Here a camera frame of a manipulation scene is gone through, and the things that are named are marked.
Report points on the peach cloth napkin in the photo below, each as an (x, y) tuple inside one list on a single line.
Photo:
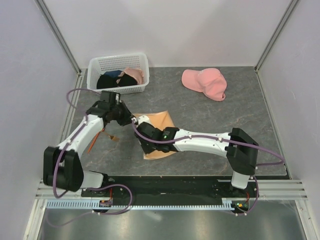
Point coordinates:
[(160, 120)]

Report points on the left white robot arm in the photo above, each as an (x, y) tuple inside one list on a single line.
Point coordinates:
[(62, 168)]

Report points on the white slotted cable duct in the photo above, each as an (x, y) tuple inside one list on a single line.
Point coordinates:
[(89, 204)]

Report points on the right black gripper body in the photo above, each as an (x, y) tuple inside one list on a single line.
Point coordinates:
[(148, 148)]

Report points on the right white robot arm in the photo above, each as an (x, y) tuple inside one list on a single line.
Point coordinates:
[(236, 146)]

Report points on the orange handled spoon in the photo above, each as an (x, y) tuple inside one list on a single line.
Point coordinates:
[(93, 142)]

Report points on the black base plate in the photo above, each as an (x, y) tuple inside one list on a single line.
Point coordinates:
[(171, 190)]

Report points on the aluminium frame post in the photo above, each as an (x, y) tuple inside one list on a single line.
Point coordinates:
[(58, 35), (276, 33)]

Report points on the light pink cap in basket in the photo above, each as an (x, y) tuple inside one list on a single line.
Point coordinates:
[(135, 73)]

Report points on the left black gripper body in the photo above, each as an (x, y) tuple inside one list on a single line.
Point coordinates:
[(120, 114)]

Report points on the white plastic basket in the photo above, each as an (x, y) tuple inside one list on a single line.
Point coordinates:
[(105, 67)]

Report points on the black cap in basket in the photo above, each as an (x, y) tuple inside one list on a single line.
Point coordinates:
[(108, 82)]

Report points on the pink baseball cap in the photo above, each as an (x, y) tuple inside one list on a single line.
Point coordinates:
[(209, 81)]

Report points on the right aluminium frame post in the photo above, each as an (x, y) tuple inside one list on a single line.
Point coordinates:
[(276, 33)]

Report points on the orange handled fork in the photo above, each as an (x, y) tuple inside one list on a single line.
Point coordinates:
[(111, 137)]

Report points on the blue cap in basket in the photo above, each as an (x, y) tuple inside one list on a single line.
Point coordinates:
[(113, 73)]

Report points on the left aluminium frame post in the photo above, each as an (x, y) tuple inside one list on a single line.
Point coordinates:
[(58, 35)]

